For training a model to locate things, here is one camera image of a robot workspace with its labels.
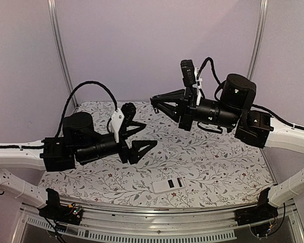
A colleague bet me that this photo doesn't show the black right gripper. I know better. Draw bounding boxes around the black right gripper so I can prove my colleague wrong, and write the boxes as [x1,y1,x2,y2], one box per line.
[151,87,240,130]

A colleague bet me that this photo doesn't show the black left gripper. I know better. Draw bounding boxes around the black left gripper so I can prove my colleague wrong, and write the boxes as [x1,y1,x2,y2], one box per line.
[76,122,158,164]

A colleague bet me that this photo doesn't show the white remote control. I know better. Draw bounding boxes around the white remote control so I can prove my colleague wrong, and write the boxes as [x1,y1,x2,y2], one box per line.
[152,177,186,194]

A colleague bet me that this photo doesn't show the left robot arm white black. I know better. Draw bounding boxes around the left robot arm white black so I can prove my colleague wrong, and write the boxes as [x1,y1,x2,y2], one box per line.
[0,111,157,220]

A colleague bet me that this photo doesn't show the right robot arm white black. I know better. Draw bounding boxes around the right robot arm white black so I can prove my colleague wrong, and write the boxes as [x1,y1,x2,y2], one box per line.
[150,73,304,154]

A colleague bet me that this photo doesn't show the floral patterned table mat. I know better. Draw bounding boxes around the floral patterned table mat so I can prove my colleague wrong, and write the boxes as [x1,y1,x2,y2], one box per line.
[40,102,275,208]

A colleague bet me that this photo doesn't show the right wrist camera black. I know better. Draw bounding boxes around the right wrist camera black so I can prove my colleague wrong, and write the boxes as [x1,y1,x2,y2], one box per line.
[180,59,204,106]

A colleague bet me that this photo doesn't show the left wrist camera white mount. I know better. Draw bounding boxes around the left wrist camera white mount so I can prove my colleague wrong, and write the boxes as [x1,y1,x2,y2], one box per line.
[110,102,136,143]

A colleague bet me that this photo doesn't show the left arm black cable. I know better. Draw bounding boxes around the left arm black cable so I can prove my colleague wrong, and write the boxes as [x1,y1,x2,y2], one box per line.
[54,80,118,139]

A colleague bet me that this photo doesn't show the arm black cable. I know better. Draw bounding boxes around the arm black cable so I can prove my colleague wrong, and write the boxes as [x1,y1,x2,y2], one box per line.
[54,80,118,139]
[199,57,304,132]

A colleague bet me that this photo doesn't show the aluminium front rail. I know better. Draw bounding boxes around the aluminium front rail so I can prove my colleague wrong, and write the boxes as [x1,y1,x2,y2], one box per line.
[11,194,304,243]

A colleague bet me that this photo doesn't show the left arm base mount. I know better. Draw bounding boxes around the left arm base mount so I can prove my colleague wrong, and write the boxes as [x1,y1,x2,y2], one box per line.
[38,188,83,225]

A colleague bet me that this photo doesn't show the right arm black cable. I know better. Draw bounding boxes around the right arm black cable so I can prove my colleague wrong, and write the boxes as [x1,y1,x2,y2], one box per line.
[199,57,304,132]

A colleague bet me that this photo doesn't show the right aluminium frame post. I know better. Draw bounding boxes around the right aluminium frame post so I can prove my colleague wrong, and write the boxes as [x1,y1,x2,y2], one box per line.
[247,0,269,80]

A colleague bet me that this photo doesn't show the aluminium frame post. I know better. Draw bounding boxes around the aluminium frame post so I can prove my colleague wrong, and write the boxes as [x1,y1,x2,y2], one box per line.
[47,0,73,94]
[247,0,269,80]

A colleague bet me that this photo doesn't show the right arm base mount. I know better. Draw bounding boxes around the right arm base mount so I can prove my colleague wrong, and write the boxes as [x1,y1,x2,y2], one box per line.
[234,188,279,237]

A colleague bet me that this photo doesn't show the left aluminium frame post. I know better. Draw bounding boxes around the left aluminium frame post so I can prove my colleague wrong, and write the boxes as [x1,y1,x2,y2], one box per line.
[47,0,73,94]

